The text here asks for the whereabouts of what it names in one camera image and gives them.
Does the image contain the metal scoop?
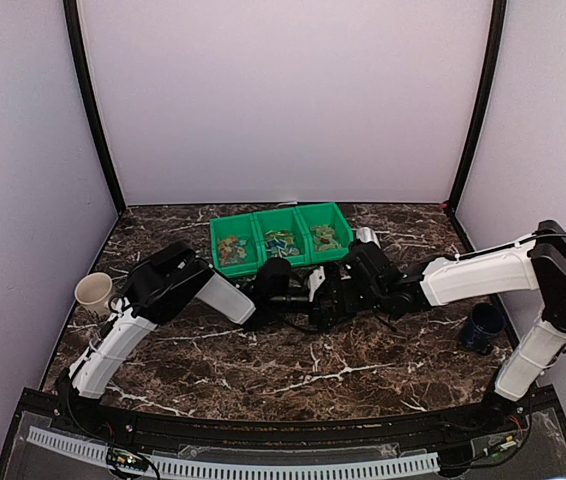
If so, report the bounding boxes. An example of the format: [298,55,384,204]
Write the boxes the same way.
[355,227,380,246]

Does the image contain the green three-compartment bin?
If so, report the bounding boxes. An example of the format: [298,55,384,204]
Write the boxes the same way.
[210,203,354,278]

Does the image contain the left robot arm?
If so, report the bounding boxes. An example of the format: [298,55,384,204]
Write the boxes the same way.
[56,241,342,436]

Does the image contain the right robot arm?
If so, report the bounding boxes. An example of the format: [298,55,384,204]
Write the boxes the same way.
[342,220,566,434]

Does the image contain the green yellow gummy candies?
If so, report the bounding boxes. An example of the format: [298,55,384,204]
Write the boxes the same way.
[310,225,342,253]

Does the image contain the wrapped colourful candies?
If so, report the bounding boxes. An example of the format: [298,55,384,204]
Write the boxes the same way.
[263,230,300,259]

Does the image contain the star gummy candies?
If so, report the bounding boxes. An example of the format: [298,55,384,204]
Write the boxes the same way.
[217,235,249,267]

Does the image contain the dark blue mug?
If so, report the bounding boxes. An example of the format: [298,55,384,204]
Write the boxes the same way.
[459,303,505,356]

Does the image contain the beige ceramic mug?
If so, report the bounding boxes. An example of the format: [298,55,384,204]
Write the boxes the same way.
[74,272,114,316]

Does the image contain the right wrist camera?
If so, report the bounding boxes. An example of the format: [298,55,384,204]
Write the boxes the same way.
[342,241,402,293]

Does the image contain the black front rail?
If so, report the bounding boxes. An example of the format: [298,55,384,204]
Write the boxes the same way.
[52,379,559,454]

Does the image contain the white slotted cable duct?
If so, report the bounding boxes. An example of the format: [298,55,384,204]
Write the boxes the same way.
[26,427,440,479]

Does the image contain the right black frame post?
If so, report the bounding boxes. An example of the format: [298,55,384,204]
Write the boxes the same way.
[445,0,508,211]

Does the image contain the black frame post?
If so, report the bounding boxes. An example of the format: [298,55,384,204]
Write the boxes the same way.
[445,0,508,211]
[63,0,127,215]

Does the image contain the left black frame post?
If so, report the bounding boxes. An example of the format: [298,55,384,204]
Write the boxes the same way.
[63,0,127,215]

